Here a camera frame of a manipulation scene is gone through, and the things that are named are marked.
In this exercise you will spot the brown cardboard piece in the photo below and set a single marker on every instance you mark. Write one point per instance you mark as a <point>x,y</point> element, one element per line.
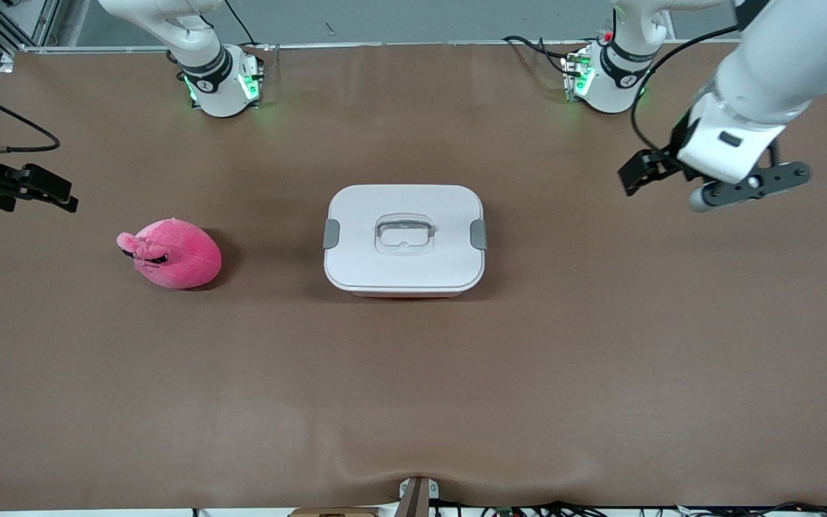
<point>334,513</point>

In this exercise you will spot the aluminium frame profile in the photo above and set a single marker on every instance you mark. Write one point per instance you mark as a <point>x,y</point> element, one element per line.
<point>26,21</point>

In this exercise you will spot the white container lid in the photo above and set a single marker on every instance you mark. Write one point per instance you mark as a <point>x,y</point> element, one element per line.
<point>356,244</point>

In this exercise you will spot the aluminium table edge rail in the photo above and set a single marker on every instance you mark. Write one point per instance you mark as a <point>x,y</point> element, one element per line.
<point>421,44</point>

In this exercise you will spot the pink plastic storage box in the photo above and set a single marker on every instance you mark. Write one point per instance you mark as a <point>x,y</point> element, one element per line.
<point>406,292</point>

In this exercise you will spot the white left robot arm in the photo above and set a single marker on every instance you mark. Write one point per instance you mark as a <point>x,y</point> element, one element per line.
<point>765,72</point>

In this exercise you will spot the brown table mat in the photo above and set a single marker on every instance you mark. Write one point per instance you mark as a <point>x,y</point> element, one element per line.
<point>413,388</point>

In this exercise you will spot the pink plush toy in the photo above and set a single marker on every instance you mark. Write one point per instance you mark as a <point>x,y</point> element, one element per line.
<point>176,257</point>

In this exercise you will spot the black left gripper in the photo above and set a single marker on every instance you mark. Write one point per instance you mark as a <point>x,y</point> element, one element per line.
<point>663,161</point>

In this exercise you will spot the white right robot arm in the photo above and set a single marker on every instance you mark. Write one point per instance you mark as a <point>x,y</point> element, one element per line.
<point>214,75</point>

